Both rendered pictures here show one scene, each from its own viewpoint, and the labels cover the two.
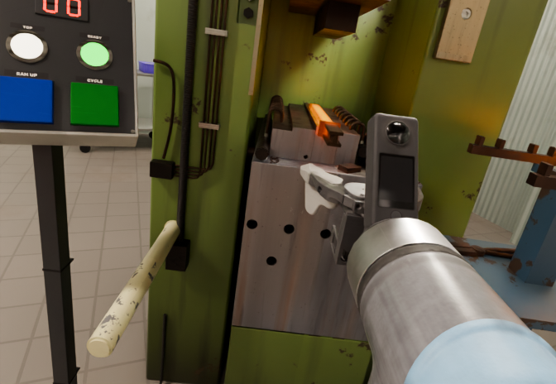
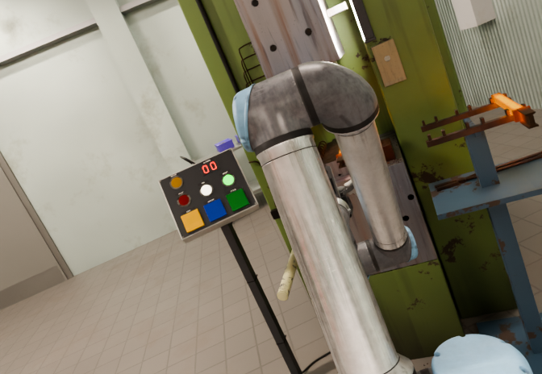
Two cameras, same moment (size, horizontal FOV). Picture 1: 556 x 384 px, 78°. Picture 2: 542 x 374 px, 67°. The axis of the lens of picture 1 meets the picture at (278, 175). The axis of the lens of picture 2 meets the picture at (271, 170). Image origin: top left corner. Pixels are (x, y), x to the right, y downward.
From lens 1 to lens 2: 1.00 m
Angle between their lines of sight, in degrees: 21
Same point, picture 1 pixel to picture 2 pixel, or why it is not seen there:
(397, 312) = not seen: hidden behind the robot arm
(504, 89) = (439, 79)
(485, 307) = not seen: hidden behind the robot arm
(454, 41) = (389, 74)
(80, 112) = (234, 205)
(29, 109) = (218, 213)
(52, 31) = (210, 179)
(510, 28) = (419, 48)
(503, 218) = not seen: outside the picture
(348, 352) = (425, 271)
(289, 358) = (393, 288)
